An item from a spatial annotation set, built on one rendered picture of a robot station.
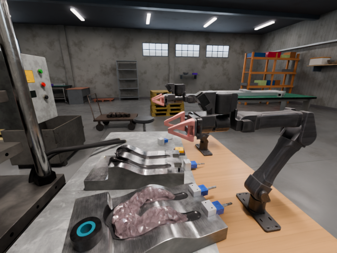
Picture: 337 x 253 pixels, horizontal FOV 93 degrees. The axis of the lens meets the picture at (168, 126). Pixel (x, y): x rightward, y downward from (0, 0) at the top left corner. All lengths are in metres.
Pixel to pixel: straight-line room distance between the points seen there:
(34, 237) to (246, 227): 0.78
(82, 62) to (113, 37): 2.18
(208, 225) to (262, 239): 0.20
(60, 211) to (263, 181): 0.84
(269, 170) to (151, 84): 9.72
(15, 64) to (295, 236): 1.32
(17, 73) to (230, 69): 11.34
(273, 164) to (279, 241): 0.26
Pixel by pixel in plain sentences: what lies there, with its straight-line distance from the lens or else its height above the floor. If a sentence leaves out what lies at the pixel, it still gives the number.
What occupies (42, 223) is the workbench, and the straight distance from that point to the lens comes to 0.88.
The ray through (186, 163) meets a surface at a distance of 0.98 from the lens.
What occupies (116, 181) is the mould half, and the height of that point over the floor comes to 0.85.
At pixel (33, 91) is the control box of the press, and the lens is 1.26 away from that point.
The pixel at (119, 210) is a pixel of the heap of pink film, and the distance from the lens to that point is 0.67.
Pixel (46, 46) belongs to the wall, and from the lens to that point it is 11.33.
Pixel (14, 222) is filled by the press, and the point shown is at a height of 0.78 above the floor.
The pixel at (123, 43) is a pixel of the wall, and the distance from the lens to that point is 10.35.
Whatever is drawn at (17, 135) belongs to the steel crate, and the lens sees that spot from 3.05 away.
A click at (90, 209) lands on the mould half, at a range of 0.68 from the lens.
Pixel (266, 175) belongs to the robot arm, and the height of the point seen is 0.99.
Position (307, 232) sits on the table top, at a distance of 0.88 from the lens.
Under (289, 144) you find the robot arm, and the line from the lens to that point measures 0.73.
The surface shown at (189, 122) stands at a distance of 0.45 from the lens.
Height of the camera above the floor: 1.35
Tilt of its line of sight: 18 degrees down
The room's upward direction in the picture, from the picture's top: straight up
